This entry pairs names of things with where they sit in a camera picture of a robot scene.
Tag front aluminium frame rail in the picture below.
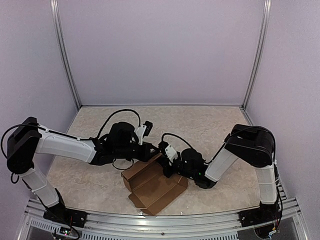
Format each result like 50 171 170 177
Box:
23 197 308 240

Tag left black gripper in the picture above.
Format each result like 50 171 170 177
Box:
114 142 160 163

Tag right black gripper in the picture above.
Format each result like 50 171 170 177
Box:
155 155 197 180

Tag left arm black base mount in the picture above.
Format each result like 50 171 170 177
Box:
43 205 88 228

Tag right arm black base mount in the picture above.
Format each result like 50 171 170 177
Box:
238 204 282 228

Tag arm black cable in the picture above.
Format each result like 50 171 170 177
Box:
97 108 142 141
161 133 213 166

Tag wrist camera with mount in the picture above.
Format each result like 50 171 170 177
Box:
135 121 153 145
158 141 179 166

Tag aluminium corner post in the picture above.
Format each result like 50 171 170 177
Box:
241 0 272 112
50 0 82 111

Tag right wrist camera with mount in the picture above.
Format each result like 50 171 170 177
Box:
158 141 179 166

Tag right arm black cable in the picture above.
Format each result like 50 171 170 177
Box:
161 133 213 166

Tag right aluminium corner post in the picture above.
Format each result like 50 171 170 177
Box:
241 0 272 112

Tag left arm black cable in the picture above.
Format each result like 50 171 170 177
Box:
97 108 142 141

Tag left aluminium corner post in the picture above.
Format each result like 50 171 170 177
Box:
50 0 82 111

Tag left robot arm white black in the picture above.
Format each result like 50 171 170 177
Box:
0 117 157 223

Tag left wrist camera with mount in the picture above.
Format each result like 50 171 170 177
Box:
135 121 153 145

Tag brown cardboard box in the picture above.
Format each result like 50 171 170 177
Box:
121 153 189 216

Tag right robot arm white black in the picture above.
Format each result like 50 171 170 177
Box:
158 124 281 222

